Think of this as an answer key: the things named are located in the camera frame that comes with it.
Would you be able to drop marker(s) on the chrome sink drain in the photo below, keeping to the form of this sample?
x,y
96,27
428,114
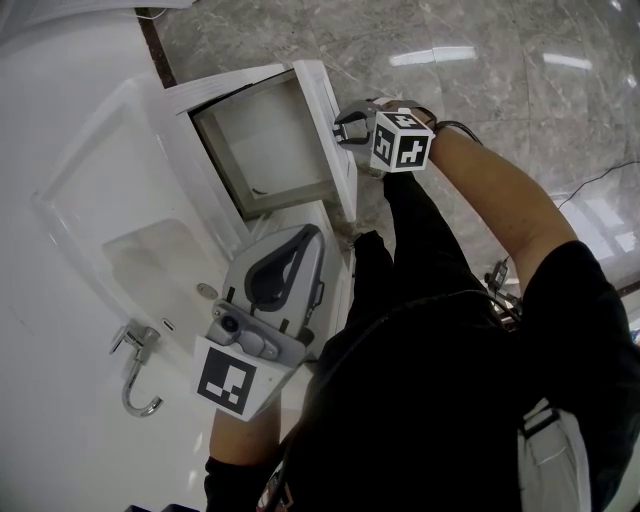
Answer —
x,y
207,291

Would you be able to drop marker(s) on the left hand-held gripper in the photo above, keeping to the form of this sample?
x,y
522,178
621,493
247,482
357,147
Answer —
x,y
225,382

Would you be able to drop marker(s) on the person's left forearm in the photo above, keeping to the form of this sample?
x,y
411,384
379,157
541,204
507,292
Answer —
x,y
240,440

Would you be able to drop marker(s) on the small black adapter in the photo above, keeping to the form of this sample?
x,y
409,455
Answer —
x,y
499,274

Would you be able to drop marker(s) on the white drawer with black knob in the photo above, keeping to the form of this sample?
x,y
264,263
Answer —
x,y
270,140

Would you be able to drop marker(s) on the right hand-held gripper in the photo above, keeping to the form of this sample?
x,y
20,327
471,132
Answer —
x,y
405,142

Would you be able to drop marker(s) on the white vanity cabinet with sink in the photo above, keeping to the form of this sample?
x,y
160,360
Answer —
x,y
90,165

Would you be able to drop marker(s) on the person's black shirt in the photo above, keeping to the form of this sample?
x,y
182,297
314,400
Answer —
x,y
425,400

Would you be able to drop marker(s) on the person's black trousers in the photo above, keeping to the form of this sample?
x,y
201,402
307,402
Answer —
x,y
425,240

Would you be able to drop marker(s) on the grey shoulder bag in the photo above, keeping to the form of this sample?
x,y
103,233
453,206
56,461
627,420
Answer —
x,y
555,465

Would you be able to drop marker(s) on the chrome faucet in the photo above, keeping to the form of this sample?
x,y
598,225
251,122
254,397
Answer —
x,y
137,350

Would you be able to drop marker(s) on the person's right forearm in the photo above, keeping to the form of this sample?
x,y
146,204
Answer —
x,y
500,200

